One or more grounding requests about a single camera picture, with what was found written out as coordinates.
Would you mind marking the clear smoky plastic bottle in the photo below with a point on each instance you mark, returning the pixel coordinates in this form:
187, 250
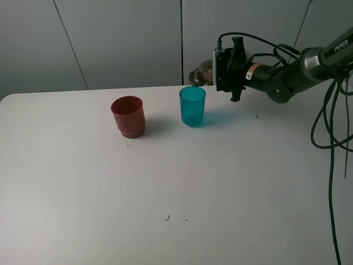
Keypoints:
203, 75

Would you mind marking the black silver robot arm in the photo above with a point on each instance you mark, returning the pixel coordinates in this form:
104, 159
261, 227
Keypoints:
295, 72

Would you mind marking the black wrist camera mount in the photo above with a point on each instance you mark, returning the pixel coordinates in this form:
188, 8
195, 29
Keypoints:
220, 69

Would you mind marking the teal translucent plastic cup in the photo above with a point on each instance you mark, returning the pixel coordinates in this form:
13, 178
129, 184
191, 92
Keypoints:
192, 105

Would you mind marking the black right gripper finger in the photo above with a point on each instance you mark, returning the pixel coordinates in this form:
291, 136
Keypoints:
236, 91
238, 53

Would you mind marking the red plastic cup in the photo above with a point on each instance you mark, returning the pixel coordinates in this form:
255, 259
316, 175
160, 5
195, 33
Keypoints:
129, 116

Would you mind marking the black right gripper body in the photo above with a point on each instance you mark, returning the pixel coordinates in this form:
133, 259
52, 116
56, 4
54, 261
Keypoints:
242, 73

